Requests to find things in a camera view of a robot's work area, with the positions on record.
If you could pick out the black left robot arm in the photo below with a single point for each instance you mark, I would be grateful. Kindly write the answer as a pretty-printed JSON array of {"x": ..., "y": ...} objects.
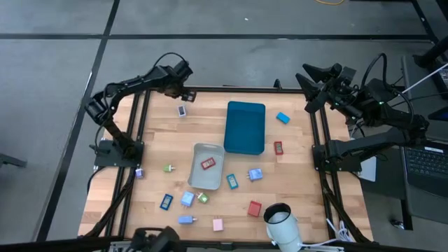
[{"x": 140, "y": 81}]

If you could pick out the small lavender wall charger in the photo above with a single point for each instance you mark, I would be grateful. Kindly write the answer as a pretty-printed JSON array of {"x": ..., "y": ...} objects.
[{"x": 139, "y": 173}]

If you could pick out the laptop keyboard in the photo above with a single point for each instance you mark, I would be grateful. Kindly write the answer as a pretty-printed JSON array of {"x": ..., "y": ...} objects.
[{"x": 427, "y": 164}]

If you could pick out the long blue wall charger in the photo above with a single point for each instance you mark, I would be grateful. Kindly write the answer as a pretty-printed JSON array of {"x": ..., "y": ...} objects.
[{"x": 185, "y": 220}]

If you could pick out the light blue square charger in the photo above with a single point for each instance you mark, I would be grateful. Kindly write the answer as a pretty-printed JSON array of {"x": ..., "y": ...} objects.
[{"x": 188, "y": 199}]

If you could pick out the red wall charger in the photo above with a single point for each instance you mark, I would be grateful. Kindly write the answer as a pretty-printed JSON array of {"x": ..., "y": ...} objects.
[{"x": 254, "y": 209}]

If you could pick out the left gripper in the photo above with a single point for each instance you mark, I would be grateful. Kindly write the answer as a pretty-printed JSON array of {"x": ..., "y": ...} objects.
[{"x": 180, "y": 71}]

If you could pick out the white charger block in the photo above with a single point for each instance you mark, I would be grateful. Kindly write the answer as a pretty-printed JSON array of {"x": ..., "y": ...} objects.
[{"x": 218, "y": 225}]

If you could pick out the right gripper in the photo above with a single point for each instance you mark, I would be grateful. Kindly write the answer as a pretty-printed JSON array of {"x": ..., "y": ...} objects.
[{"x": 341, "y": 85}]

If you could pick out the white rod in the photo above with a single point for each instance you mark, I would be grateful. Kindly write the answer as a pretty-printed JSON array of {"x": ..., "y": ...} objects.
[{"x": 423, "y": 78}]

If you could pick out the teal digital timer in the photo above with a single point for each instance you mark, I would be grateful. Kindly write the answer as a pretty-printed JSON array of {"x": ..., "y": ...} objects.
[{"x": 232, "y": 181}]

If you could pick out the white digital timer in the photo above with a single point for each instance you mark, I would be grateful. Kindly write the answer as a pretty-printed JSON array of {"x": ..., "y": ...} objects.
[{"x": 181, "y": 110}]

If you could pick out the red digital timer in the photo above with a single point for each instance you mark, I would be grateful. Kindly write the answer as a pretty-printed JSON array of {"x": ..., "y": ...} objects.
[
  {"x": 208, "y": 163},
  {"x": 278, "y": 148}
]

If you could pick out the green wall charger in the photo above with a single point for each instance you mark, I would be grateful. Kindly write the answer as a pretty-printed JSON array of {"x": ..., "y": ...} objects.
[{"x": 203, "y": 198}]

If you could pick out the light blue small box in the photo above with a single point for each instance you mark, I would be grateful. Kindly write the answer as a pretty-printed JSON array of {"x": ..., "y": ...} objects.
[{"x": 283, "y": 118}]

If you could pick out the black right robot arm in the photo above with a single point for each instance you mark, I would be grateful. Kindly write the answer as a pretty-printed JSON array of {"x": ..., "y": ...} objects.
[{"x": 367, "y": 141}]

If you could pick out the dark metal leg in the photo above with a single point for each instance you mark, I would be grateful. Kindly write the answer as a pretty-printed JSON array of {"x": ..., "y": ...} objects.
[{"x": 12, "y": 161}]

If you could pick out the grey plastic bin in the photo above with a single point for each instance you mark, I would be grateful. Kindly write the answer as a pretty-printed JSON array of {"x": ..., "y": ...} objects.
[{"x": 201, "y": 176}]

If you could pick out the small green plug adapter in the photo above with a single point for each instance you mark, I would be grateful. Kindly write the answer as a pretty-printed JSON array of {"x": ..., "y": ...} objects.
[{"x": 168, "y": 168}]

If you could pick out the dark blue digital timer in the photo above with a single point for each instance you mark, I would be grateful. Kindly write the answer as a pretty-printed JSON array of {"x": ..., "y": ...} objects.
[{"x": 166, "y": 202}]

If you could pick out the white cylinder black rim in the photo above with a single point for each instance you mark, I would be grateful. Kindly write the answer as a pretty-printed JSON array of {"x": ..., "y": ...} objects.
[{"x": 283, "y": 231}]

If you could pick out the lavender blue wall charger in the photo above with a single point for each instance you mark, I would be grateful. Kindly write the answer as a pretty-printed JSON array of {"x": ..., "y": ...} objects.
[{"x": 256, "y": 174}]

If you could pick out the blue plastic bin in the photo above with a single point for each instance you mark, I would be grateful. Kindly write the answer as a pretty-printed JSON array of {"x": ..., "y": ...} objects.
[{"x": 245, "y": 129}]

